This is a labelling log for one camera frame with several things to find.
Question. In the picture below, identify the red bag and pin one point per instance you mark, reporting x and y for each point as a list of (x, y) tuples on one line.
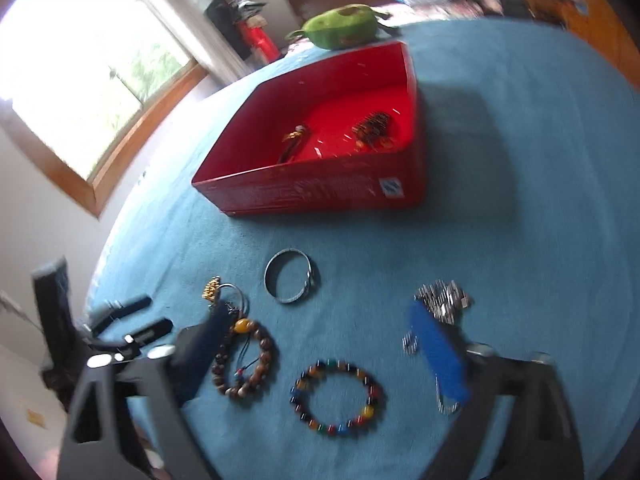
[(260, 42)]

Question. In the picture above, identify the blue blanket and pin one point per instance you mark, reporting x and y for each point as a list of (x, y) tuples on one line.
[(500, 260)]

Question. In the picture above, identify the red rectangular box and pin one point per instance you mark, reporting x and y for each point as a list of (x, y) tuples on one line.
[(320, 190)]

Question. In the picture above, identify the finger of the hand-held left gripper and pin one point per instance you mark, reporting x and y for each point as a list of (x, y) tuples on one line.
[(127, 307), (150, 332)]

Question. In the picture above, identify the wooden desk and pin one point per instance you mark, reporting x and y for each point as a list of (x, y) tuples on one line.
[(545, 7)]

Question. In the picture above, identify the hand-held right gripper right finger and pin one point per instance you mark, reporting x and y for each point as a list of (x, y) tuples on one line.
[(435, 345)]

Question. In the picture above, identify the large wooden frame window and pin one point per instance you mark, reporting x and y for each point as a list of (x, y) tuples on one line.
[(75, 85)]

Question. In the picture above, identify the coat rack with dark clothes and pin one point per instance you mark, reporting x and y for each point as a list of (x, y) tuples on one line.
[(225, 20)]

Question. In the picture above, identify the orange wooden wardrobe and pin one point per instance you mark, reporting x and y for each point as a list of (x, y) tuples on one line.
[(610, 30)]

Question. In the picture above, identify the green avocado plush toy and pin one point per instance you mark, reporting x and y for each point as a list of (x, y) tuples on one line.
[(340, 27)]

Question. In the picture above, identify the silver bangle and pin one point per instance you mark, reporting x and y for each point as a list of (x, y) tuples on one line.
[(311, 277)]

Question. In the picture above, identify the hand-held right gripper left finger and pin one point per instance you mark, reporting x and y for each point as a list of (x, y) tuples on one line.
[(200, 355)]

